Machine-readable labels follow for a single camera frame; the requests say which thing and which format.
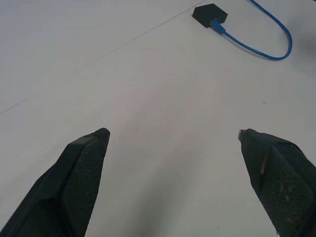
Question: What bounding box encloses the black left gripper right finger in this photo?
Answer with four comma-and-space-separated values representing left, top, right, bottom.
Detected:
237, 128, 316, 237

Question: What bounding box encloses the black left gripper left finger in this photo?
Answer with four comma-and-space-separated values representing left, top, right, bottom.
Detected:
0, 127, 111, 237

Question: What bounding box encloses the blue cable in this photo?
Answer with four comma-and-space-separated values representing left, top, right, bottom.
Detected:
210, 0, 293, 61

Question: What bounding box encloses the small black box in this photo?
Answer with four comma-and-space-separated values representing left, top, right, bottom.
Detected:
192, 3, 229, 28

